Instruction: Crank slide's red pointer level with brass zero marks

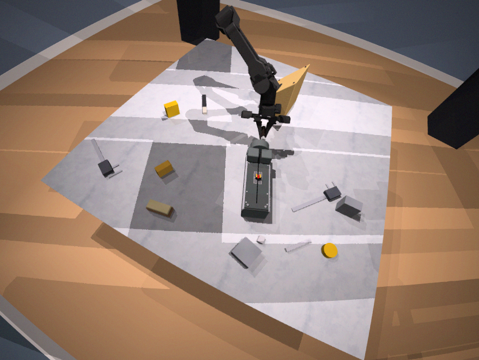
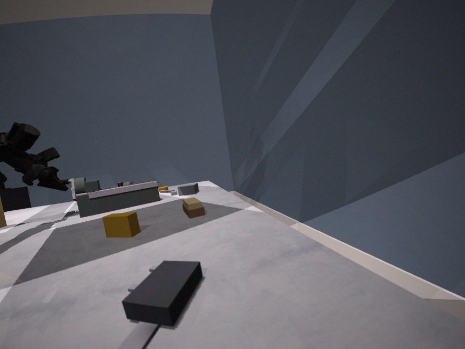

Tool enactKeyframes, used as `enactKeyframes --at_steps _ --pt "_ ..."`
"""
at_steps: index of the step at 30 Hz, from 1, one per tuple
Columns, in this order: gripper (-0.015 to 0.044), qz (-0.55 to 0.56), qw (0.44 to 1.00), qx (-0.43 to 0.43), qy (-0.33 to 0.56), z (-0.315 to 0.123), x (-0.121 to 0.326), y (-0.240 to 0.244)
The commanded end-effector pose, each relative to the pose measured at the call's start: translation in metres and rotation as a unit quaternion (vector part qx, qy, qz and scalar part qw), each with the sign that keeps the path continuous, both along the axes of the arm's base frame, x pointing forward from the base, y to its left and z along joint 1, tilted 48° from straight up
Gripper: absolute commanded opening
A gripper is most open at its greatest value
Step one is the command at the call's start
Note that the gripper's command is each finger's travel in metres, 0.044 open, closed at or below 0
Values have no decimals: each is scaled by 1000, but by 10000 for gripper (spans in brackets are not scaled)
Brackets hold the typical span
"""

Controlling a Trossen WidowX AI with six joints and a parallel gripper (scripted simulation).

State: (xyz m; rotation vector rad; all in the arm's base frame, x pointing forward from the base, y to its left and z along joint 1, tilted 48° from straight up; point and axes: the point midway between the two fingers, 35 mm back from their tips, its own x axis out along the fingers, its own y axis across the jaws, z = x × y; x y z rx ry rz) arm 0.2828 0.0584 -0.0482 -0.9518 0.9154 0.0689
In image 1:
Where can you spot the yellow short cylinder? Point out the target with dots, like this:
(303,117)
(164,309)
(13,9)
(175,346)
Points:
(329,250)

